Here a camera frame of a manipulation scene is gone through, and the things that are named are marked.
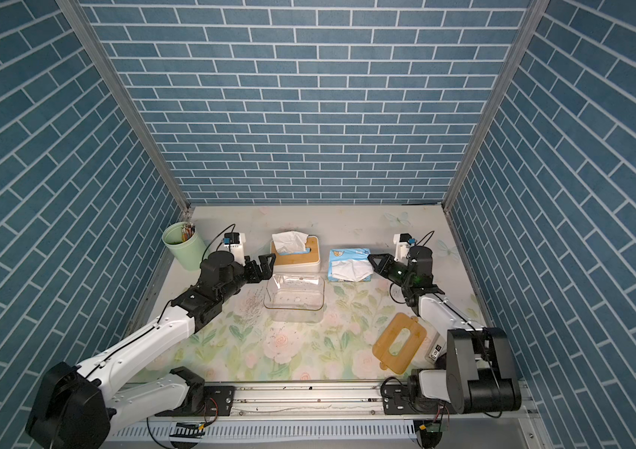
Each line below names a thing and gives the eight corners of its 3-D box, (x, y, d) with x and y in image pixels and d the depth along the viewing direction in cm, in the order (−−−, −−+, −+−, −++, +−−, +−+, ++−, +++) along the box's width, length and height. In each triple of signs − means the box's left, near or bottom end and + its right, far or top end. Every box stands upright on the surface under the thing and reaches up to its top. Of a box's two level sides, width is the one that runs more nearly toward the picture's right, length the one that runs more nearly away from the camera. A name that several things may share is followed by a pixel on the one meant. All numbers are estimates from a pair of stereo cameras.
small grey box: (423, 357, 83) (427, 353, 80) (434, 338, 87) (438, 333, 84) (436, 367, 82) (440, 363, 78) (446, 346, 85) (451, 342, 82)
